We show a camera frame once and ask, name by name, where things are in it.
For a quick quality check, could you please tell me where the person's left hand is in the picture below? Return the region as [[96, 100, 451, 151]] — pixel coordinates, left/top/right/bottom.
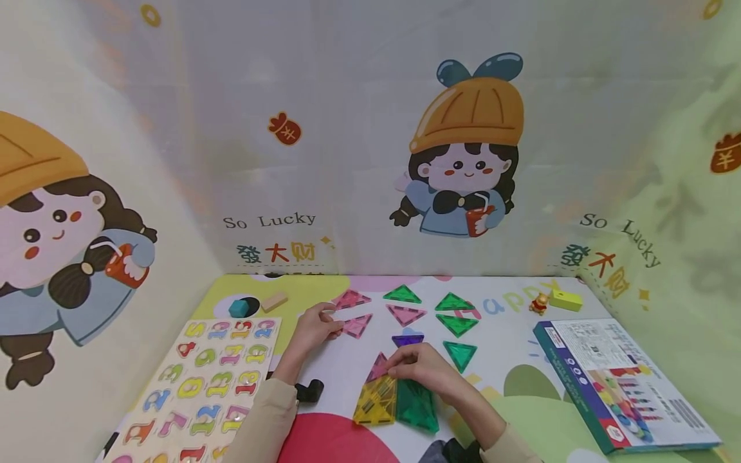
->
[[287, 302, 346, 371]]

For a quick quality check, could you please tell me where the person's right hand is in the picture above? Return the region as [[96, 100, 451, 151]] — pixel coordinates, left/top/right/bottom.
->
[[384, 342, 468, 405]]

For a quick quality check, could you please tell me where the pink triangle magnetic tile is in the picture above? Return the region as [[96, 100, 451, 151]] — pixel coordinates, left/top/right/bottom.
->
[[386, 304, 428, 327], [342, 313, 374, 340], [365, 352, 396, 384]]

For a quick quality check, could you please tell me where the person's left forearm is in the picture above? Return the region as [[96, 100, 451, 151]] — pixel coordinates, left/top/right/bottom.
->
[[222, 355, 303, 463]]

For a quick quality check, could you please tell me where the person's right forearm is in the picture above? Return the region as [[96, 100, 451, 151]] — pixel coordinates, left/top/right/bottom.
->
[[443, 385, 544, 463]]

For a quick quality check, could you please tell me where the pink quadrilateral magnetic tile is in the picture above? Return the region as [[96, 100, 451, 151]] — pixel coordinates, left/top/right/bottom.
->
[[332, 289, 372, 311]]

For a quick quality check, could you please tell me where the large green magnetic tile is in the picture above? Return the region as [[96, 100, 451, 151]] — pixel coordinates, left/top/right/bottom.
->
[[395, 379, 441, 434]]

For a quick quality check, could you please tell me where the yellow magnetic tile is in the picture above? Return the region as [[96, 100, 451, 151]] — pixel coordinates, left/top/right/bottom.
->
[[352, 376, 399, 427]]

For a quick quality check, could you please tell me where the green triangle magnetic tile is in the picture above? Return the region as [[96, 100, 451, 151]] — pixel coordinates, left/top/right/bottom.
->
[[435, 313, 480, 338], [382, 284, 423, 305], [443, 341, 479, 374], [434, 292, 475, 313]]

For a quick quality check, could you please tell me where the black wrist band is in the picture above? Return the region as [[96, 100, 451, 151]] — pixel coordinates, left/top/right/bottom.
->
[[417, 438, 485, 463], [294, 379, 325, 404]]

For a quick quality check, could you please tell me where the wooden colourful number puzzle board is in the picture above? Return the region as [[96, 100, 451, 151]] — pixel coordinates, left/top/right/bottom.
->
[[107, 316, 283, 463]]

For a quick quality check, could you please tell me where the yellow block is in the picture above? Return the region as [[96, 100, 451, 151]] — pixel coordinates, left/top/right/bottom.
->
[[549, 289, 584, 313]]

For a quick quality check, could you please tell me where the blue toy box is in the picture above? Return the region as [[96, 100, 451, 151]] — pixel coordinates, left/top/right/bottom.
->
[[533, 318, 724, 455]]

